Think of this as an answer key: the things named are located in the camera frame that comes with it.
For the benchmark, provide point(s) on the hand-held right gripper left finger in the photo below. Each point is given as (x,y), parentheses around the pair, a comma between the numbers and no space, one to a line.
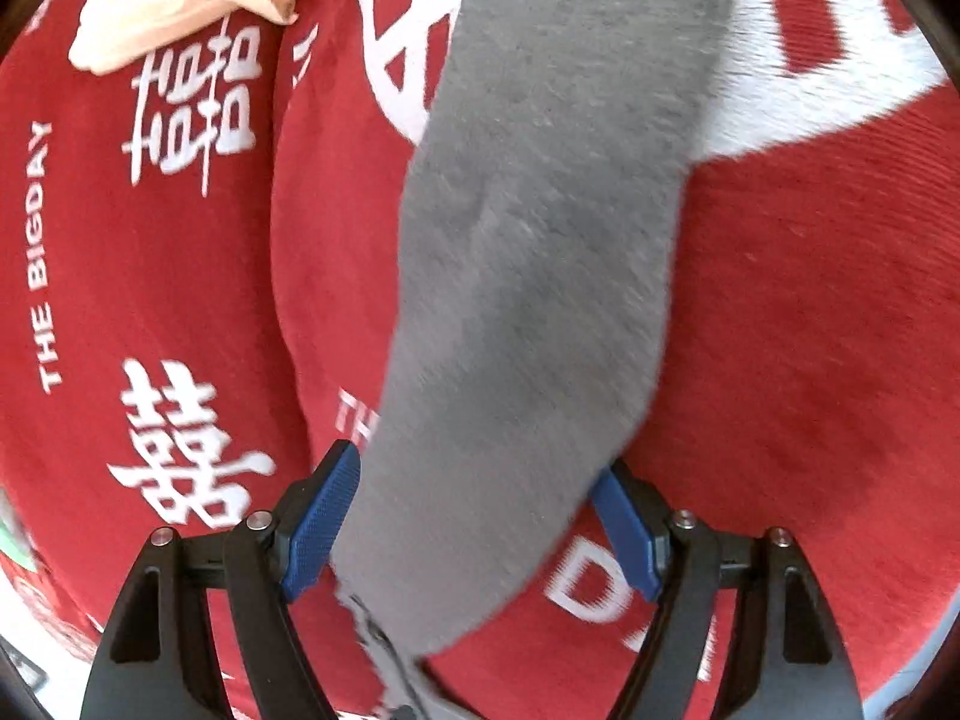
(324,516)

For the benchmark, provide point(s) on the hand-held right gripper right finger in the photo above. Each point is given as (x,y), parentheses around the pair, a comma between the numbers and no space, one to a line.
(627,532)

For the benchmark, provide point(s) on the grey fleece garment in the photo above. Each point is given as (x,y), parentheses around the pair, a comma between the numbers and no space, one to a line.
(525,300)

